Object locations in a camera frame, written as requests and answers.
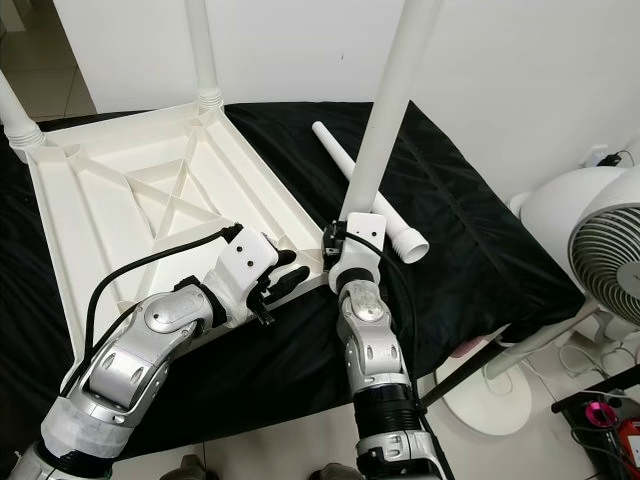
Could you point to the black fabric table cover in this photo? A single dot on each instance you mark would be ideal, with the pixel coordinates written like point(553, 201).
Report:
point(490, 260)

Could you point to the grey robot right foot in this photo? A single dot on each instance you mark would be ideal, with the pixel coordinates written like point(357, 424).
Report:
point(345, 472)

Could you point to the black flat bar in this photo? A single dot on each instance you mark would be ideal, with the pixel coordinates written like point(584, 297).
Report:
point(575, 403)

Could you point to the black metal table leg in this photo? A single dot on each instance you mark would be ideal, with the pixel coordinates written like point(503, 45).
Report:
point(470, 375)

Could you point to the grey robot left foot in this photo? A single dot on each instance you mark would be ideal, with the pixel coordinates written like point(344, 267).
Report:
point(190, 470)

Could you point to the white wall socket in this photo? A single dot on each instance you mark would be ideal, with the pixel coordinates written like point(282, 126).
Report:
point(605, 157)

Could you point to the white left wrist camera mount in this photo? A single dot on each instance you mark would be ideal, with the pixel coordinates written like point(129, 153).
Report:
point(245, 258)

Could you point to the white plastic table top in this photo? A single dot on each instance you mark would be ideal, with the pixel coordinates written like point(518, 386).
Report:
point(90, 220)

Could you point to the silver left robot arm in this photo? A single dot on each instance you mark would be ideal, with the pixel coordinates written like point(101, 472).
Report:
point(130, 365)

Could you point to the white round fan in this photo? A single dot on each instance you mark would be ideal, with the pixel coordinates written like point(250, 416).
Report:
point(560, 215)

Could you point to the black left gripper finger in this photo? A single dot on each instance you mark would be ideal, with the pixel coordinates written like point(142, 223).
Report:
point(288, 259)
point(295, 280)

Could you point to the white plastic table leg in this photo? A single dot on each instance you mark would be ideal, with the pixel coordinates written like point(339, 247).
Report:
point(17, 120)
point(335, 150)
point(395, 100)
point(205, 50)

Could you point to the red box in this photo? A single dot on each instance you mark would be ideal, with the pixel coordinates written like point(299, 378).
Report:
point(630, 440)

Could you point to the grey robot foot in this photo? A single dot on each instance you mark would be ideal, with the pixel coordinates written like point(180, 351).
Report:
point(190, 470)
point(345, 472)

